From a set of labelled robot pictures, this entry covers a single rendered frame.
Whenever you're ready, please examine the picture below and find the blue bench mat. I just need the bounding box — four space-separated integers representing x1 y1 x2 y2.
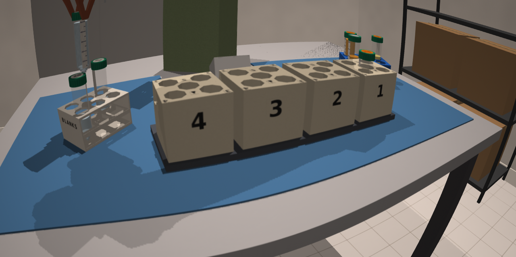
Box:
0 75 474 235

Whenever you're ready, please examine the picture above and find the beige tube rack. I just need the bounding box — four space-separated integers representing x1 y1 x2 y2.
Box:
57 87 132 152

